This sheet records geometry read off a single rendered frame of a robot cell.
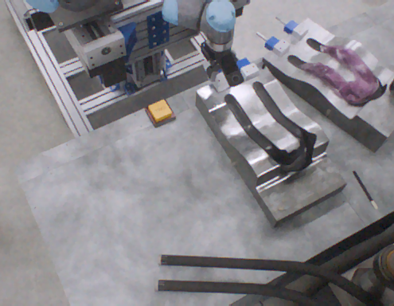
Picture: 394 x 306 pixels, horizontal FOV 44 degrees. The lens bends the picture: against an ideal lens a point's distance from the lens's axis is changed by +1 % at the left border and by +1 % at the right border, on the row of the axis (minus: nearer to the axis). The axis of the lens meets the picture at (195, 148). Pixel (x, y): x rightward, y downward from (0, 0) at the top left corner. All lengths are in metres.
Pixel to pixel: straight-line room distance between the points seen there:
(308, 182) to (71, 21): 0.89
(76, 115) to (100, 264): 1.06
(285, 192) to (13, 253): 1.38
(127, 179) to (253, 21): 1.72
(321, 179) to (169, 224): 0.49
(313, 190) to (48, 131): 1.55
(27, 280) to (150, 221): 0.99
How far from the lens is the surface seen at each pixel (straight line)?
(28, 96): 2.77
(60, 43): 2.67
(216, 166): 1.56
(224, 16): 1.26
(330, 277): 1.37
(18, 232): 2.44
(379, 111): 1.66
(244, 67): 1.63
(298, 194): 1.50
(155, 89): 2.43
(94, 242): 1.49
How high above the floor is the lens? 2.21
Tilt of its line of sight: 62 degrees down
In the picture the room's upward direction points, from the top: 4 degrees clockwise
